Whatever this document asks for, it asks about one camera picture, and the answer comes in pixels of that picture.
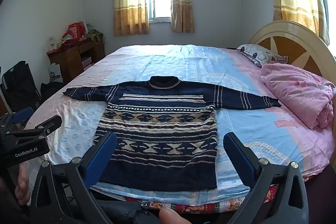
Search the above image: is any black folding chair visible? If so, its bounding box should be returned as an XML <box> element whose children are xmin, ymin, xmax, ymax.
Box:
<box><xmin>1</xmin><ymin>61</ymin><xmax>42</xmax><ymax>113</ymax></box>

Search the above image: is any green potted plant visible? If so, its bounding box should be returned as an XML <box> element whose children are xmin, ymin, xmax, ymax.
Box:
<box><xmin>85</xmin><ymin>28</ymin><xmax>103</xmax><ymax>43</ymax></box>

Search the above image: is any blue and pink bed sheet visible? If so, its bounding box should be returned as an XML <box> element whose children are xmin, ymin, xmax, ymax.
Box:
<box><xmin>25</xmin><ymin>44</ymin><xmax>334</xmax><ymax>207</ymax></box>

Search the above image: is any brown wooden desk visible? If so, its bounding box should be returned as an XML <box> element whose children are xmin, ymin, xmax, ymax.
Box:
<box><xmin>47</xmin><ymin>39</ymin><xmax>106</xmax><ymax>84</ymax></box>

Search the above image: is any bright side window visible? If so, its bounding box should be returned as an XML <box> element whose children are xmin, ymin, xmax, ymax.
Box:
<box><xmin>315</xmin><ymin>0</ymin><xmax>336</xmax><ymax>56</ymax></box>

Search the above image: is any navy striped towel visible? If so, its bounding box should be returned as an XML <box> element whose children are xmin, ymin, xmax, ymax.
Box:
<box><xmin>62</xmin><ymin>76</ymin><xmax>282</xmax><ymax>190</ymax></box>

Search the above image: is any white printed paper bag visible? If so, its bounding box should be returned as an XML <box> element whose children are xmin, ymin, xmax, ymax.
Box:
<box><xmin>48</xmin><ymin>64</ymin><xmax>63</xmax><ymax>84</ymax></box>

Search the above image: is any red desk cloth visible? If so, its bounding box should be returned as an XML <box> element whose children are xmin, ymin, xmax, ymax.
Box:
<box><xmin>47</xmin><ymin>39</ymin><xmax>88</xmax><ymax>54</ymax></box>

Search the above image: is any pink pillow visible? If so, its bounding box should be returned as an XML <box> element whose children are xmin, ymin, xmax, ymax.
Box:
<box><xmin>260</xmin><ymin>63</ymin><xmax>336</xmax><ymax>130</ymax></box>

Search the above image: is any person's right hand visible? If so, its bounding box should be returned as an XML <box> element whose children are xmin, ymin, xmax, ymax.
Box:
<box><xmin>159</xmin><ymin>207</ymin><xmax>195</xmax><ymax>224</ymax></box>

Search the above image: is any black backpack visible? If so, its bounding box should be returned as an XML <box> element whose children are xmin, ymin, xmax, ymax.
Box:
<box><xmin>41</xmin><ymin>81</ymin><xmax>65</xmax><ymax>102</ymax></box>

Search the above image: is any cream and orange headboard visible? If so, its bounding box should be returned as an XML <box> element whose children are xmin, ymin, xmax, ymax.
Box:
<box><xmin>248</xmin><ymin>21</ymin><xmax>336</xmax><ymax>83</ymax></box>

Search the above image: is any red gift bag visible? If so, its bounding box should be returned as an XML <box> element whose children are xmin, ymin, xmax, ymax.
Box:
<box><xmin>69</xmin><ymin>22</ymin><xmax>84</xmax><ymax>39</ymax></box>

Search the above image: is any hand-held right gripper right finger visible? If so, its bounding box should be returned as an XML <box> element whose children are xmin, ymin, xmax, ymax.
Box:
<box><xmin>223</xmin><ymin>132</ymin><xmax>310</xmax><ymax>224</ymax></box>

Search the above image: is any patterned pillow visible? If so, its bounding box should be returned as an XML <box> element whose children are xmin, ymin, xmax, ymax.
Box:
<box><xmin>236</xmin><ymin>43</ymin><xmax>289</xmax><ymax>68</ymax></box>

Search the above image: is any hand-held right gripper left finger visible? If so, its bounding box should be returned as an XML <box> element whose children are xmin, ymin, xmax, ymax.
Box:
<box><xmin>30</xmin><ymin>132</ymin><xmax>117</xmax><ymax>224</ymax></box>

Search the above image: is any person's left hand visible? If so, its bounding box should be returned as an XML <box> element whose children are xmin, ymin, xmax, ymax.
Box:
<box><xmin>14</xmin><ymin>162</ymin><xmax>33</xmax><ymax>205</ymax></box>

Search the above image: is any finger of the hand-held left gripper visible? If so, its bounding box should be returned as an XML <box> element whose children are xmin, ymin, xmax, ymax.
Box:
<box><xmin>16</xmin><ymin>116</ymin><xmax>63</xmax><ymax>139</ymax></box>
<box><xmin>10</xmin><ymin>107</ymin><xmax>34</xmax><ymax>128</ymax></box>

